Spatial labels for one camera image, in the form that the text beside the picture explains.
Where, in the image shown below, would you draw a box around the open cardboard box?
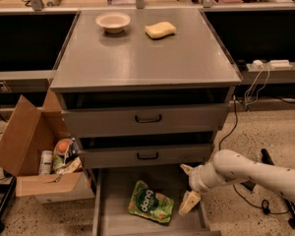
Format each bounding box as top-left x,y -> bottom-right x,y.
0,91 -> 93,204

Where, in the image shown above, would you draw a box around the yellow sponge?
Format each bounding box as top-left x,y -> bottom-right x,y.
145,22 -> 176,39

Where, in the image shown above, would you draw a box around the grey middle drawer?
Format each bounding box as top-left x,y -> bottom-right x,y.
80,144 -> 212,168

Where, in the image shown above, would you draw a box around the white small plug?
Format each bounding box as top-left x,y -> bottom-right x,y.
253,60 -> 263,67

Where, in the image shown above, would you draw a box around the black power cable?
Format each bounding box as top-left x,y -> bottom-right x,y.
217,95 -> 295,215

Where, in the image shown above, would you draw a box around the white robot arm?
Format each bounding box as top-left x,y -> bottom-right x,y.
179,149 -> 295,215

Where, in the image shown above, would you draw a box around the green rice chip bag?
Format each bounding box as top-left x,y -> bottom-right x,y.
128,180 -> 174,224

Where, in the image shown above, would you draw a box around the black metal floor rail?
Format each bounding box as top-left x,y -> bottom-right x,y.
259,148 -> 295,227

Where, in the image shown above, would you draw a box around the snack bags in box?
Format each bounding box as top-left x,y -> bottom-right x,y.
52,139 -> 82,174

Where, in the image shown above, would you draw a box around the white can in box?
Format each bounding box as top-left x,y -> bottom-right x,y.
38,150 -> 53,175

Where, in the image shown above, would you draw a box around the white power strip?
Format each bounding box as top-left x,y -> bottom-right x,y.
268,60 -> 292,71

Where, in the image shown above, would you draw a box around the white paper bowl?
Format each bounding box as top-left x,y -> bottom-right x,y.
95,13 -> 131,33

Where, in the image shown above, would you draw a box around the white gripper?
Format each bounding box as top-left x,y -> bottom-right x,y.
179,164 -> 209,215

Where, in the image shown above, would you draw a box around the grey top drawer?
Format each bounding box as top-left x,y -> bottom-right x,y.
62,104 -> 227,138

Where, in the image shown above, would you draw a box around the grey drawer cabinet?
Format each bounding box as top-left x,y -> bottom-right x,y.
50,7 -> 243,182

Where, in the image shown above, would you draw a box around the grey open bottom drawer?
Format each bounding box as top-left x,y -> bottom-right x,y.
92,164 -> 221,236

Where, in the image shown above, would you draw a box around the black left frame leg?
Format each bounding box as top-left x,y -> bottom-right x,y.
0,176 -> 18,236

